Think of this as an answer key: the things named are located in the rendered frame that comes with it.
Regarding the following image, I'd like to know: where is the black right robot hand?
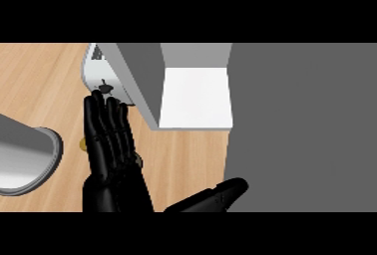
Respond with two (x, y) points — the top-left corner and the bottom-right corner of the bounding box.
(164, 176), (250, 213)

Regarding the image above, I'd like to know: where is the white appliance with black knob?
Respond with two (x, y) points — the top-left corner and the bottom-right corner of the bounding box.
(80, 43), (138, 107)

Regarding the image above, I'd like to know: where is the grey open cabinet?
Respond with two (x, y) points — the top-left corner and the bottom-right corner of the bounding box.
(95, 43), (235, 131)

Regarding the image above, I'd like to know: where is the dark grey cabinet door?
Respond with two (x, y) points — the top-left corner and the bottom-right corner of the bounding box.
(222, 43), (377, 213)

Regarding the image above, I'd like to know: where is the grey round metal container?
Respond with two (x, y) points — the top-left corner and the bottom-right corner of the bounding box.
(0, 114), (65, 197)

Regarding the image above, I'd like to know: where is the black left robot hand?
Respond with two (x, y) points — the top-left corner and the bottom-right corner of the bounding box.
(81, 90), (155, 213)

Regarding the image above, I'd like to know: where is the yellowish wine bottle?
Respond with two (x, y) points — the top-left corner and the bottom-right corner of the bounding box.
(78, 136), (145, 168)

